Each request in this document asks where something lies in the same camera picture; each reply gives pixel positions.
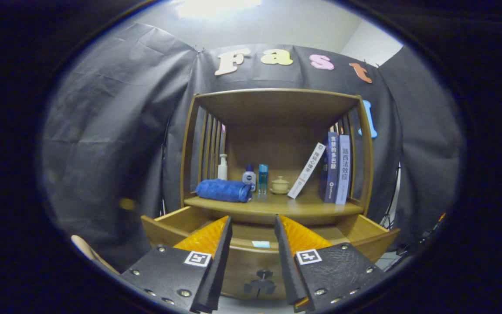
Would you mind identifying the wooden countertop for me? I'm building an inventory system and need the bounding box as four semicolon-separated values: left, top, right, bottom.
184;192;365;225

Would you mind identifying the beige lidded teacup with saucer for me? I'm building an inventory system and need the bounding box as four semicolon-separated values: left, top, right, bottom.
270;176;291;195

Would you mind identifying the wooden cabinet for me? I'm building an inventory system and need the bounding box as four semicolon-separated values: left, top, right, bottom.
180;88;374;227

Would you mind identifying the blue folded towel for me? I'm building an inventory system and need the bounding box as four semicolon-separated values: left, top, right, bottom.
196;179;253;203

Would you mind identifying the white book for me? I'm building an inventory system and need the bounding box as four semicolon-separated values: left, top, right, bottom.
288;142;326;199

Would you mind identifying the white bottle with blue cap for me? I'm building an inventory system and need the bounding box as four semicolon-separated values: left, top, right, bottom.
242;164;257;191

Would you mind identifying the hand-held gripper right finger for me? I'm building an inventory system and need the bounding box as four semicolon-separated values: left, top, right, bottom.
274;214;387;314

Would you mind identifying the black drawer knob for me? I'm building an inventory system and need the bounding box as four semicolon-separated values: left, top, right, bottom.
244;270;277;298

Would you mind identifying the dark blue book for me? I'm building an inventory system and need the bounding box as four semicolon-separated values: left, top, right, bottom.
319;132;339;203

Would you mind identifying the clear blue bottle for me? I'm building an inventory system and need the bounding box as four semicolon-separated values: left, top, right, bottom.
258;164;269;195

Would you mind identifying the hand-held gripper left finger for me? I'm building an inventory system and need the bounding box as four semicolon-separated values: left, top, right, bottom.
120;216;233;314

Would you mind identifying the light purple book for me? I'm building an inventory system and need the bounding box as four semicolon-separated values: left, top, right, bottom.
335;135;352;205

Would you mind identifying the black backdrop cloth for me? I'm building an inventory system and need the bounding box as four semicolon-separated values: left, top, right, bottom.
37;22;467;273

